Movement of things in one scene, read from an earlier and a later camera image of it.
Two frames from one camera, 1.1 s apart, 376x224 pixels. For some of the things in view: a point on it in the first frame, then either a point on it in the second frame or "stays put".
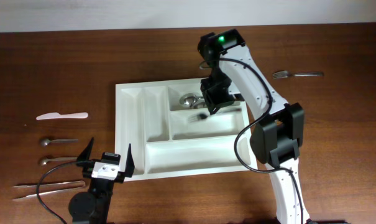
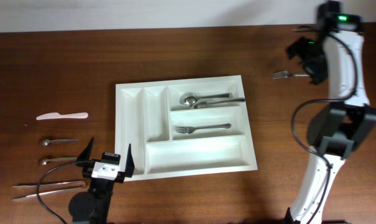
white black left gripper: [130, 167] stays put
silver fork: [196, 117] to [190, 130]
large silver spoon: [188, 99] stays put
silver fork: [284, 74] stays put
